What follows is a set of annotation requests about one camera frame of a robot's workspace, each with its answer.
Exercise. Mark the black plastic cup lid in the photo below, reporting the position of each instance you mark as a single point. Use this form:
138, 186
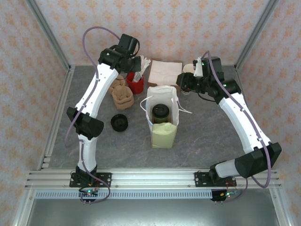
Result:
160, 109

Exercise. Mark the green paper coffee cup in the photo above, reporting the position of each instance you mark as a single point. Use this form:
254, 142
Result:
162, 119

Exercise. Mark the green floral paper bag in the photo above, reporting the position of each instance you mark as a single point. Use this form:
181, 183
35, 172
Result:
162, 136

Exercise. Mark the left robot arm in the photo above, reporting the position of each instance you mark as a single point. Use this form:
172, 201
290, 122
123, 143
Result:
94, 94

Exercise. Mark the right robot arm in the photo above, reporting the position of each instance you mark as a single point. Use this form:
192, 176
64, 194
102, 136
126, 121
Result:
244, 122

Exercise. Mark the cream paper cup stack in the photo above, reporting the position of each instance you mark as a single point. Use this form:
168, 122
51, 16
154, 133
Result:
188, 68

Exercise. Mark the paper wrapped straw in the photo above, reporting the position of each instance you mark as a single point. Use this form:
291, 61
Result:
146, 63
142, 61
137, 76

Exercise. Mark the red straw holder cup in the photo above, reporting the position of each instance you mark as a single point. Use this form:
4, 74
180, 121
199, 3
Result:
136, 87

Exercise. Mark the brown pulp cup carrier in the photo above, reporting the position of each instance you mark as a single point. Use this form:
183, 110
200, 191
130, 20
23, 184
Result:
122, 99

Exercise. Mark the white napkin stack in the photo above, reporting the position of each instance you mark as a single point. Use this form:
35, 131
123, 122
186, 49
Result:
164, 71

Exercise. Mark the brown cardboard napkin tray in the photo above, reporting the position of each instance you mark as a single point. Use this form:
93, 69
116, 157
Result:
151, 84

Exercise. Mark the black plastic lid stack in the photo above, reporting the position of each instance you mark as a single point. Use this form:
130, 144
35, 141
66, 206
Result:
119, 123

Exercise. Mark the small circuit board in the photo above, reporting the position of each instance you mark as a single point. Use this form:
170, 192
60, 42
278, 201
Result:
89, 193
228, 194

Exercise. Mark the grey metal sheet panel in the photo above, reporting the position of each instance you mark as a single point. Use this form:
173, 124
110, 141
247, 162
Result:
152, 212

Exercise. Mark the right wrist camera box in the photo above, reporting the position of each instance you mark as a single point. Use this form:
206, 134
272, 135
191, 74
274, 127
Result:
198, 70

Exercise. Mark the aluminium corner post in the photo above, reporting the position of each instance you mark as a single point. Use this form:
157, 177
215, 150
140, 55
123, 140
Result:
256, 35
47, 35

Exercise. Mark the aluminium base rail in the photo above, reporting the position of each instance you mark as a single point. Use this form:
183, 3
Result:
152, 179

